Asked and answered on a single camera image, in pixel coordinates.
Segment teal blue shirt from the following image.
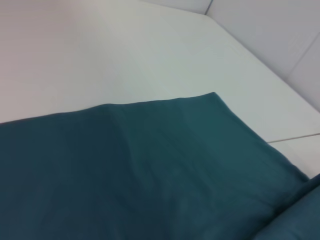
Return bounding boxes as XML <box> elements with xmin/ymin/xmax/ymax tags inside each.
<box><xmin>0</xmin><ymin>91</ymin><xmax>320</xmax><ymax>240</ymax></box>

